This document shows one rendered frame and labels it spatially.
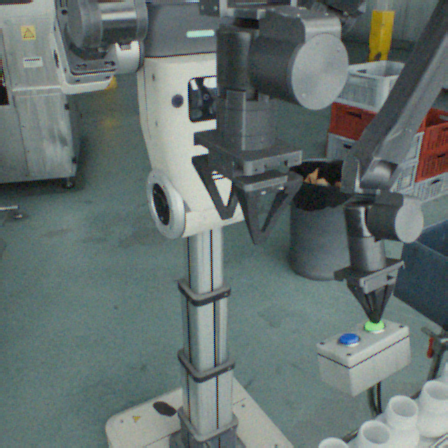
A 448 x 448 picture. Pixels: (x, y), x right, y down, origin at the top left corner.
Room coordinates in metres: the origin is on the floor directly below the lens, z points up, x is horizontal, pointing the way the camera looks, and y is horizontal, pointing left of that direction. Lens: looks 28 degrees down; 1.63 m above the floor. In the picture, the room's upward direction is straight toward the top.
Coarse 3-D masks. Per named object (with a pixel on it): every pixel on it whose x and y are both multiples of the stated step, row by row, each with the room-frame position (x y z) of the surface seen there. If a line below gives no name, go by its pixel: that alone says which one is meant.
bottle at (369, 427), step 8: (368, 424) 0.37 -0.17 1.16; (376, 424) 0.37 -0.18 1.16; (384, 424) 0.37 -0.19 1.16; (360, 432) 0.36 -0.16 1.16; (368, 432) 0.37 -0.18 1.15; (376, 432) 0.37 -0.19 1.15; (384, 432) 0.36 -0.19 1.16; (352, 440) 0.38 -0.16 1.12; (360, 440) 0.35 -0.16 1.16; (368, 440) 0.39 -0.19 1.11; (376, 440) 0.37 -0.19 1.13; (384, 440) 0.36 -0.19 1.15
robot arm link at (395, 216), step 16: (352, 160) 0.68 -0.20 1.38; (352, 176) 0.67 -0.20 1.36; (352, 192) 0.66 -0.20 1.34; (368, 192) 0.64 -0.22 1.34; (384, 192) 0.62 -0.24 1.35; (384, 208) 0.60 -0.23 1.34; (400, 208) 0.58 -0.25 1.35; (416, 208) 0.59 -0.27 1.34; (368, 224) 0.61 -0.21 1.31; (384, 224) 0.58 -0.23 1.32; (400, 224) 0.57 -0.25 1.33; (416, 224) 0.58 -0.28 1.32; (400, 240) 0.57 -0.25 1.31
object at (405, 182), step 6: (414, 162) 3.18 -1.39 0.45; (408, 168) 3.16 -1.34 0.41; (414, 168) 3.20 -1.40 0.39; (402, 174) 3.11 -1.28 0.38; (408, 174) 3.16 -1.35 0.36; (414, 174) 3.21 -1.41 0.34; (402, 180) 3.12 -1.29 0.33; (408, 180) 3.17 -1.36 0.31; (414, 180) 3.21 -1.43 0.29; (396, 186) 3.08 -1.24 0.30; (402, 186) 3.13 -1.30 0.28; (408, 186) 3.18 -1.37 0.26; (402, 192) 3.13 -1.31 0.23
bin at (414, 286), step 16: (432, 224) 1.28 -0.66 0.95; (416, 240) 1.24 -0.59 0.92; (432, 240) 1.28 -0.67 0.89; (416, 256) 1.16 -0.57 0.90; (432, 256) 1.12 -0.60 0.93; (400, 272) 1.20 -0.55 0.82; (416, 272) 1.15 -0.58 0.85; (432, 272) 1.11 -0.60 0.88; (400, 288) 1.19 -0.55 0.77; (416, 288) 1.14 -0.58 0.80; (432, 288) 1.10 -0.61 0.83; (416, 304) 1.13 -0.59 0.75; (432, 304) 1.09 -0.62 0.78; (432, 320) 1.08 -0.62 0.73
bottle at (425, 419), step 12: (432, 384) 0.43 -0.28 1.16; (444, 384) 0.43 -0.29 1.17; (420, 396) 0.43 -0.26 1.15; (432, 396) 0.43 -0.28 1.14; (444, 396) 0.42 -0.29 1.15; (420, 408) 0.41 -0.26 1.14; (432, 408) 0.40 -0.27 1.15; (444, 408) 0.40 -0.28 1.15; (420, 420) 0.40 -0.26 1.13; (432, 420) 0.40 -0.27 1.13; (444, 420) 0.40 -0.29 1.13; (420, 432) 0.40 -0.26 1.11; (432, 432) 0.39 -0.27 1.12; (444, 432) 0.39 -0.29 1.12; (420, 444) 0.39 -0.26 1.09
